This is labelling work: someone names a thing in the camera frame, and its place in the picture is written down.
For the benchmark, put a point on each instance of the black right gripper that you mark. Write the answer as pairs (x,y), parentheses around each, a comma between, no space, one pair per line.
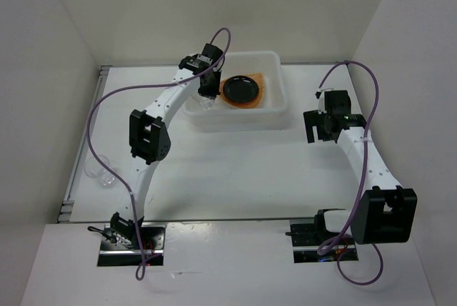
(313,118)

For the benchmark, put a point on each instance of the translucent white plastic bin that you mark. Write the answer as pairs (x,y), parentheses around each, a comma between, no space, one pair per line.
(271,114)

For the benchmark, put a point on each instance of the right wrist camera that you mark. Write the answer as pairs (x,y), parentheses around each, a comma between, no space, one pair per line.
(320,95)

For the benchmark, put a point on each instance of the clear plastic cup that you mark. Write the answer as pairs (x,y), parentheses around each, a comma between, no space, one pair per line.
(203,102)
(96,171)

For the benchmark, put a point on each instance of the tan woven triangular plate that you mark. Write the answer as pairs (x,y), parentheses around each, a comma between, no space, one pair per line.
(258,77)

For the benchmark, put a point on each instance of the orange plastic plate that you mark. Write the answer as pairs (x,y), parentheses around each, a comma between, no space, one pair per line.
(249,105)

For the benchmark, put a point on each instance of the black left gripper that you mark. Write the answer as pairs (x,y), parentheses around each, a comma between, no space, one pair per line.
(213,92)

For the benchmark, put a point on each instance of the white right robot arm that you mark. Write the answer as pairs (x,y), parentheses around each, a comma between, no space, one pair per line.
(385,210)

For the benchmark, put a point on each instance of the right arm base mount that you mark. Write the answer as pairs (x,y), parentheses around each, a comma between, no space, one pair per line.
(308,233)

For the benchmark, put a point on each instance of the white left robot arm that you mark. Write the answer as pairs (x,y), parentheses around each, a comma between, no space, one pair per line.
(149,137)

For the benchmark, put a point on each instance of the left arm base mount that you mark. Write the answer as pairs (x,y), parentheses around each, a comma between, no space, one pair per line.
(116,251)

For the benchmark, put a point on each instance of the black round plate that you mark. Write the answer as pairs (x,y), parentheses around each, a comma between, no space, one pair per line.
(241,89)

